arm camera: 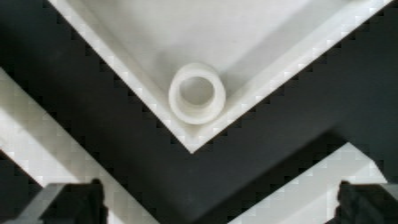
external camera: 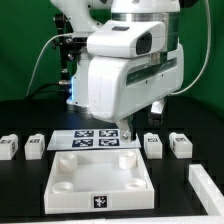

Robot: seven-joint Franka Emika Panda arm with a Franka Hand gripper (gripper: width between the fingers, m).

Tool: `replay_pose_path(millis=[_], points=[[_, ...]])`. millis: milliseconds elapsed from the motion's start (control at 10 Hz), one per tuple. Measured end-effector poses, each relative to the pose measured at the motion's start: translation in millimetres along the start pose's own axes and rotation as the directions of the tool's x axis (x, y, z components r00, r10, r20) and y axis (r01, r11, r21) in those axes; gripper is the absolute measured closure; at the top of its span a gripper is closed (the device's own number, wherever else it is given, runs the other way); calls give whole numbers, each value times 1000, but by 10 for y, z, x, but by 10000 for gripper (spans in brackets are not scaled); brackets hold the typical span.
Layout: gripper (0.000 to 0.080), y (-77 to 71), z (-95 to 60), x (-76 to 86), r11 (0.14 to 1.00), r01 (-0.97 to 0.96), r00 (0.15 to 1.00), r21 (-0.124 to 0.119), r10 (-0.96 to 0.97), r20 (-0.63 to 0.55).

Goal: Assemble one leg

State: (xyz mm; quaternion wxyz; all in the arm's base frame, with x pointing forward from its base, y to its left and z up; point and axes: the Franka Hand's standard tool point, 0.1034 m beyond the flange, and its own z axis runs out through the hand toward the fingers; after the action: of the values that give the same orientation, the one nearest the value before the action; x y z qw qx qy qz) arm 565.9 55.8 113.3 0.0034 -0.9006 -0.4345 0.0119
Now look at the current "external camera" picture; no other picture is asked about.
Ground white L-shaped obstacle wall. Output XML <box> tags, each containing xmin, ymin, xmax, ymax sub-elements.
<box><xmin>188</xmin><ymin>164</ymin><xmax>224</xmax><ymax>216</ymax></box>

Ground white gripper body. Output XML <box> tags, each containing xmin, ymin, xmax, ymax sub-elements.
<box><xmin>88</xmin><ymin>44</ymin><xmax>183</xmax><ymax>122</ymax></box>

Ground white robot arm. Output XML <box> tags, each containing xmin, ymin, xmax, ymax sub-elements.
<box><xmin>50</xmin><ymin>0</ymin><xmax>184</xmax><ymax>142</ymax></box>

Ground white cable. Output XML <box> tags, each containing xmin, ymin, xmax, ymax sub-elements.
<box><xmin>25</xmin><ymin>33</ymin><xmax>74</xmax><ymax>97</ymax></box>

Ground black cables at base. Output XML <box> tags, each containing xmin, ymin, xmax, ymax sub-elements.
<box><xmin>26</xmin><ymin>81</ymin><xmax>73</xmax><ymax>100</ymax></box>

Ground grey cable right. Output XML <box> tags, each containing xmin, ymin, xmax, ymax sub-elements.
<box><xmin>169</xmin><ymin>0</ymin><xmax>212</xmax><ymax>96</ymax></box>

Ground black camera stand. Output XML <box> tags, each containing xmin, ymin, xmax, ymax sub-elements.
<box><xmin>52</xmin><ymin>13</ymin><xmax>82</xmax><ymax>81</ymax></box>

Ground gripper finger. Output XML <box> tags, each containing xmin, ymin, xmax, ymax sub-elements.
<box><xmin>148</xmin><ymin>99</ymin><xmax>165</xmax><ymax>126</ymax></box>
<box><xmin>116</xmin><ymin>117</ymin><xmax>136</xmax><ymax>143</ymax></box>

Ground white square tabletop tray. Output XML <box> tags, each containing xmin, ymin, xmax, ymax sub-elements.
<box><xmin>44</xmin><ymin>149</ymin><xmax>154</xmax><ymax>214</ymax></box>

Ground white marker sheet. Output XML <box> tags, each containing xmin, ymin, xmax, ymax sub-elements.
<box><xmin>47</xmin><ymin>129</ymin><xmax>141</xmax><ymax>151</ymax></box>

